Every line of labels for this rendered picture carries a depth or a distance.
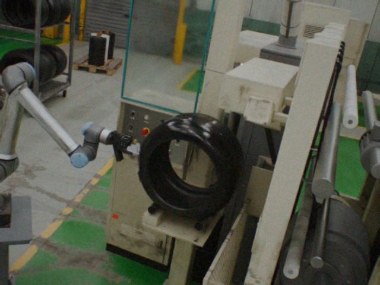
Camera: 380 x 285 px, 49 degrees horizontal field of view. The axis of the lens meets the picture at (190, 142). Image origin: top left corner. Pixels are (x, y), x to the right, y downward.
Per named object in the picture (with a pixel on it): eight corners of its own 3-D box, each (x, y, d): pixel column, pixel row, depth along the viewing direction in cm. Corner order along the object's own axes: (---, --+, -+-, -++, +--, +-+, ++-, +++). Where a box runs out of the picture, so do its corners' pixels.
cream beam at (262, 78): (247, 83, 228) (253, 56, 222) (293, 94, 221) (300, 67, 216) (215, 107, 174) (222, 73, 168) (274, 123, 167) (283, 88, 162)
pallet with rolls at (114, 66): (87, 59, 966) (90, 25, 939) (122, 64, 969) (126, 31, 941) (72, 69, 854) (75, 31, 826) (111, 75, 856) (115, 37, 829)
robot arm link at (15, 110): (-20, 177, 252) (2, 60, 225) (-4, 166, 269) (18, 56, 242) (3, 186, 252) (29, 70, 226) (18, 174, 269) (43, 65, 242)
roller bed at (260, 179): (249, 198, 263) (259, 155, 253) (271, 205, 259) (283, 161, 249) (241, 211, 246) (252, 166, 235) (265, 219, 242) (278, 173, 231)
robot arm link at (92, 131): (88, 133, 249) (91, 118, 245) (105, 141, 246) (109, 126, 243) (79, 138, 241) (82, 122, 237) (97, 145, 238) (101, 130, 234)
